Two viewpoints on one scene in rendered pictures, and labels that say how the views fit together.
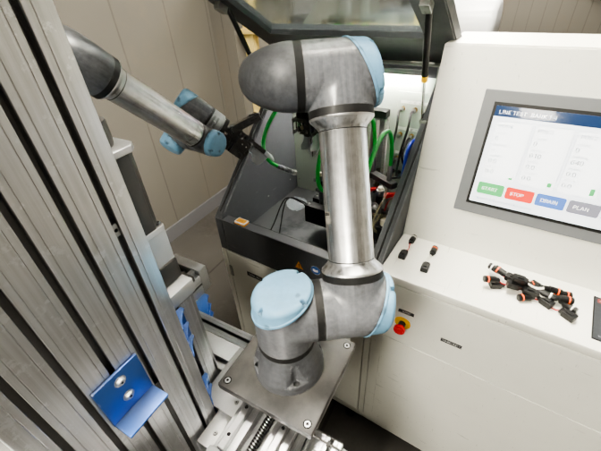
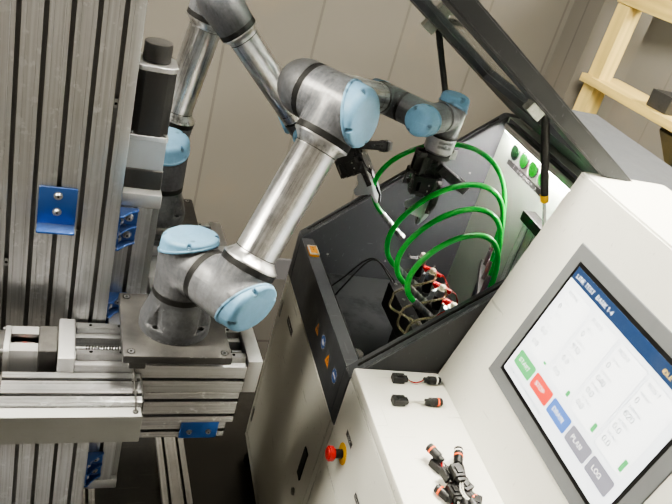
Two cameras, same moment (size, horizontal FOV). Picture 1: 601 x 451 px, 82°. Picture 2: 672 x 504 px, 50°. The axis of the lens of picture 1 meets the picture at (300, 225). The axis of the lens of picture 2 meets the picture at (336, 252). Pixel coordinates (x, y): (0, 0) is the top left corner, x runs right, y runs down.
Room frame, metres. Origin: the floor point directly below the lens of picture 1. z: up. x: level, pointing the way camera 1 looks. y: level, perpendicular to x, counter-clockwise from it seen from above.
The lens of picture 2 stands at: (-0.44, -0.90, 1.98)
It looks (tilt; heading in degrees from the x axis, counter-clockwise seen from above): 28 degrees down; 34
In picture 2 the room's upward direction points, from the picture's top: 17 degrees clockwise
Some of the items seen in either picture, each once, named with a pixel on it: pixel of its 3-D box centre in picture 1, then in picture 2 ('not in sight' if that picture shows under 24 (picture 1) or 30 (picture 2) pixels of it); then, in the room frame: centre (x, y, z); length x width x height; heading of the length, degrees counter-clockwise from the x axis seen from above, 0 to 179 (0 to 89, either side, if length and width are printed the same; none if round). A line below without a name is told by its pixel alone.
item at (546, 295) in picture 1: (529, 287); (458, 489); (0.64, -0.61, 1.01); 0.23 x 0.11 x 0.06; 55
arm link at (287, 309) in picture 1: (286, 310); (188, 260); (0.44, 0.04, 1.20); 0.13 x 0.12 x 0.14; 93
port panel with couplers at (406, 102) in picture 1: (410, 135); not in sight; (1.26, -0.44, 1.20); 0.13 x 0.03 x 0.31; 55
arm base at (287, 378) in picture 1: (287, 348); (177, 305); (0.44, 0.04, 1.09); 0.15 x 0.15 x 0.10
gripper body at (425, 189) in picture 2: (308, 115); (427, 172); (1.12, -0.05, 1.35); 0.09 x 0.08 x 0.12; 145
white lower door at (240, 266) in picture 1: (294, 331); (282, 426); (0.98, 0.06, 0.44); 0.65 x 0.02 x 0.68; 55
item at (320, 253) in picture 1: (290, 256); (321, 316); (0.99, 0.05, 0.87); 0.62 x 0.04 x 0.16; 55
